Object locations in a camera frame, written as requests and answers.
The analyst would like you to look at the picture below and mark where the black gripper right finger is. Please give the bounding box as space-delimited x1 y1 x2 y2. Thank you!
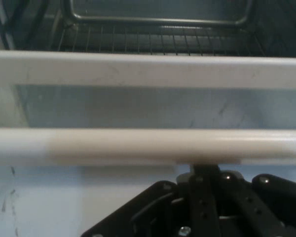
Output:
208 164 296 237

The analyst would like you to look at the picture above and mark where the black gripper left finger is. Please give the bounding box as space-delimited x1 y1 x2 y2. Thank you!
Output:
80 164 221 237

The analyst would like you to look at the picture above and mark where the white glass oven door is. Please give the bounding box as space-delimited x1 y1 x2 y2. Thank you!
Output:
0 48 296 166

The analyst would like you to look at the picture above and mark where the grey baking tray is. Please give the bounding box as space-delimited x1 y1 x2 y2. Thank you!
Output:
63 0 254 27

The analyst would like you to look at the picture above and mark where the white toaster oven body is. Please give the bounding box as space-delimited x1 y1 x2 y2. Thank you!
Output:
0 0 296 59

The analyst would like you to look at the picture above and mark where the metal wire oven rack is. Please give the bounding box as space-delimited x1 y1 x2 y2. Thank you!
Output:
56 24 271 57

